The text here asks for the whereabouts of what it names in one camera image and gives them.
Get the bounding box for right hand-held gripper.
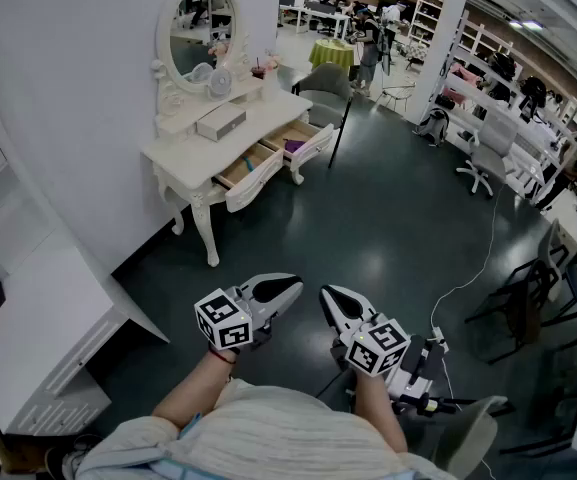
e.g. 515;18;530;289
319;284;413;380

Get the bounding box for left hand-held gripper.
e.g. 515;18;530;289
193;272;305;353

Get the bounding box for table drawer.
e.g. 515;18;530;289
260;120;335;172
211;140;285;214

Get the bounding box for white dressing table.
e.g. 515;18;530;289
140;85;342;268

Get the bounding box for person's left forearm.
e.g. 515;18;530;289
151;348;239;432

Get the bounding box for person's right forearm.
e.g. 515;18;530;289
353;367;410;453

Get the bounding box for white power adapter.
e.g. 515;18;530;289
430;325;450;354

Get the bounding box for person's striped grey shirt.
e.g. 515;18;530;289
75;378;459;480

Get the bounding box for white grey jewelry box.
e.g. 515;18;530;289
196;101;248;143

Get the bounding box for grey plastic chair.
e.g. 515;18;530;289
432;395;510;477

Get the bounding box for black metal chair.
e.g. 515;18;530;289
465;217;577;365

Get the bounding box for grey backpack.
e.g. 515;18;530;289
412;107;450;147

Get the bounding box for pink flowers in white vase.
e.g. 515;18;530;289
262;50;284;102

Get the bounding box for white grey office chair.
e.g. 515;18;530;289
455;110;519;199

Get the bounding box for small white desk fan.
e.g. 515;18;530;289
207;66;233;102

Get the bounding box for grey armchair with black legs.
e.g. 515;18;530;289
291;62;354;169

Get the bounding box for white cabinet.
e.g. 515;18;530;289
0;227;169;437

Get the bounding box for round table with green cloth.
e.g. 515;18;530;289
308;37;357;72

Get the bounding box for long white shelf rack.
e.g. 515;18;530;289
417;10;577;204

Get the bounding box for white ornate oval mirror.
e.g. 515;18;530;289
150;0;254;142

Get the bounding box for white office desks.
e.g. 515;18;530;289
277;2;352;39

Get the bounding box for tall white shelf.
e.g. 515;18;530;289
407;0;444;49

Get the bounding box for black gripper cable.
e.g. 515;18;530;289
315;370;350;400

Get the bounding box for white floor cable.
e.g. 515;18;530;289
430;187;500;329

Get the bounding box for white wire chair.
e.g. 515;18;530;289
375;80;417;114

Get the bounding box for white device with cables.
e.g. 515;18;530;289
42;435;104;480

